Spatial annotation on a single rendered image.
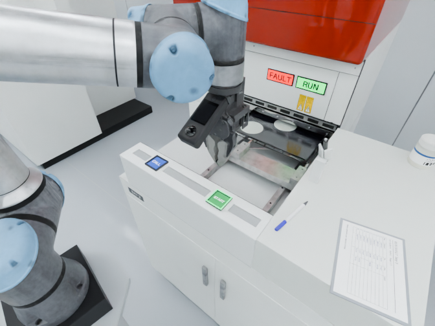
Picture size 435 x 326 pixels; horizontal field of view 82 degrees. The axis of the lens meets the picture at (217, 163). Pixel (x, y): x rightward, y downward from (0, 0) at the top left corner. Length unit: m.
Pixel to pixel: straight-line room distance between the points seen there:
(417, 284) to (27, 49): 0.77
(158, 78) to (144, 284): 1.49
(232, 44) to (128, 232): 1.62
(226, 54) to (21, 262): 0.51
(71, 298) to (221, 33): 0.62
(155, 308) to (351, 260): 1.19
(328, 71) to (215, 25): 0.66
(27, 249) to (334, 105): 1.00
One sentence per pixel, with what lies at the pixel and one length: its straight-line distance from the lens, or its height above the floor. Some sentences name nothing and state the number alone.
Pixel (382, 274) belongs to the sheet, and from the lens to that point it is 0.70.
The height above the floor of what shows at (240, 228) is 0.96.
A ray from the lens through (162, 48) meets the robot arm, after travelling 0.30.
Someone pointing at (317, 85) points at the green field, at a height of 1.11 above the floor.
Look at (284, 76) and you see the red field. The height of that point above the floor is 1.11.
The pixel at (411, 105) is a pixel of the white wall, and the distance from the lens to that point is 2.64.
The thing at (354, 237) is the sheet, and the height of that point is 0.97.
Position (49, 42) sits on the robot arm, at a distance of 0.32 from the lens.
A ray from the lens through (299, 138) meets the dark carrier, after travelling 1.11.
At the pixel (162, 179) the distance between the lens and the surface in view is 0.80.
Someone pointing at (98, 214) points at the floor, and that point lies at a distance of 2.09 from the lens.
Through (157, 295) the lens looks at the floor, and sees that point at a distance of 1.65.
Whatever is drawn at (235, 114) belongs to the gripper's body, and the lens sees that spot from 0.53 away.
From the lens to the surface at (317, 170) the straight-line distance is 0.78.
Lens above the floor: 1.51
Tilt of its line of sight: 41 degrees down
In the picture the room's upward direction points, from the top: straight up
